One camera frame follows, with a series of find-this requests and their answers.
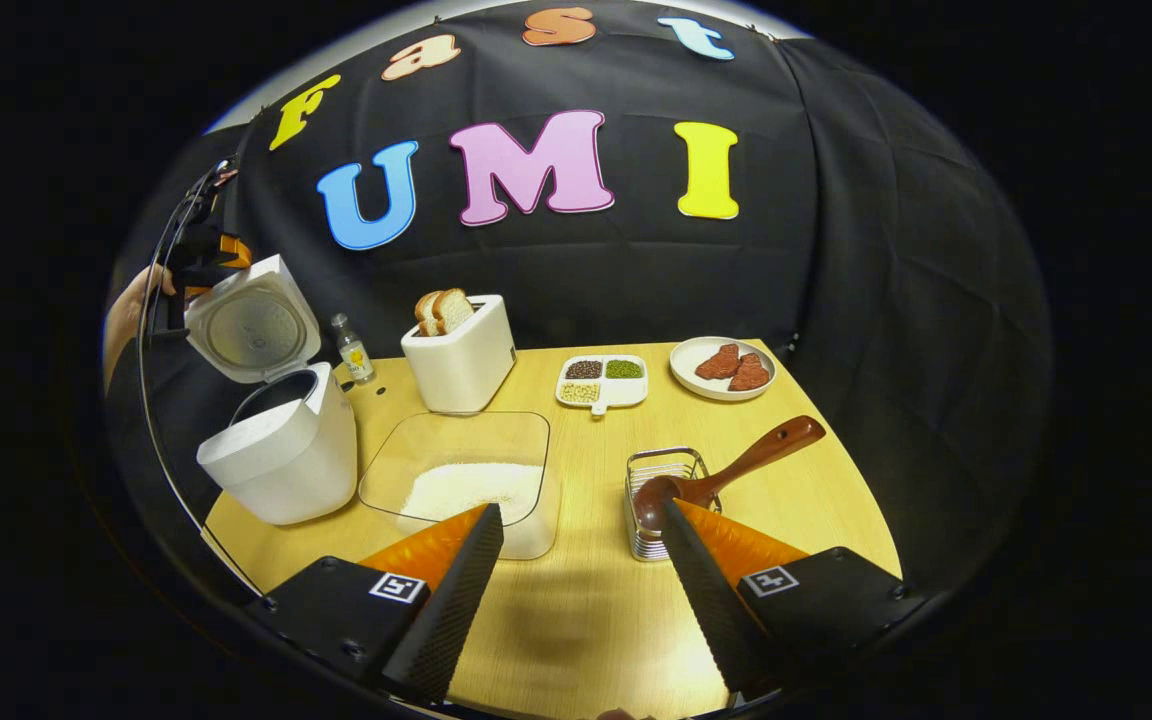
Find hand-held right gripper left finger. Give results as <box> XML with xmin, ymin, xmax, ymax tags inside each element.
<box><xmin>246</xmin><ymin>503</ymin><xmax>505</xmax><ymax>704</ymax></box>

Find red meat piece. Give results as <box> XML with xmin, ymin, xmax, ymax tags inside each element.
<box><xmin>728</xmin><ymin>352</ymin><xmax>772</xmax><ymax>392</ymax></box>
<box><xmin>694</xmin><ymin>344</ymin><xmax>741</xmax><ymax>381</ymax></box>

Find clear glass container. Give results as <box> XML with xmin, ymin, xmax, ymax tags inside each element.
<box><xmin>358</xmin><ymin>411</ymin><xmax>562</xmax><ymax>561</ymax></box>

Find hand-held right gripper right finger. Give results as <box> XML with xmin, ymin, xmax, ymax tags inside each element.
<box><xmin>660</xmin><ymin>498</ymin><xmax>927</xmax><ymax>699</ymax></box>

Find white toaster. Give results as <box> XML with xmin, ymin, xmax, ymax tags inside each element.
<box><xmin>401</xmin><ymin>294</ymin><xmax>518</xmax><ymax>415</ymax></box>

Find black cable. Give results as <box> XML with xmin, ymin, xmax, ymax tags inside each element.
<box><xmin>136</xmin><ymin>185</ymin><xmax>265</xmax><ymax>597</ymax></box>

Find brown wooden spoon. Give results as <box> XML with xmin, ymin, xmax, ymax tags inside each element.
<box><xmin>633</xmin><ymin>416</ymin><xmax>827</xmax><ymax>531</ymax></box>

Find metal wire chopstick holder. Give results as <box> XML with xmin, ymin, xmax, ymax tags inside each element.
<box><xmin>625</xmin><ymin>447</ymin><xmax>722</xmax><ymax>563</ymax></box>

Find white rice cooker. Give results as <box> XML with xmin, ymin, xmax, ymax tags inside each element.
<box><xmin>184</xmin><ymin>254</ymin><xmax>359</xmax><ymax>527</ymax></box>

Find white divided dish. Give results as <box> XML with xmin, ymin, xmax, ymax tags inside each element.
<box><xmin>555</xmin><ymin>354</ymin><xmax>649</xmax><ymax>416</ymax></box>

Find white rice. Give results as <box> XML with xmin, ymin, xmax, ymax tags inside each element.
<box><xmin>398</xmin><ymin>462</ymin><xmax>545</xmax><ymax>531</ymax></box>

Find small glass bottle yellow label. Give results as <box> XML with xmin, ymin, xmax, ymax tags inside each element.
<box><xmin>329</xmin><ymin>313</ymin><xmax>376</xmax><ymax>385</ymax></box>

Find white round plate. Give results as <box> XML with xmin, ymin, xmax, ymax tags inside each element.
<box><xmin>669</xmin><ymin>336</ymin><xmax>777</xmax><ymax>403</ymax></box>

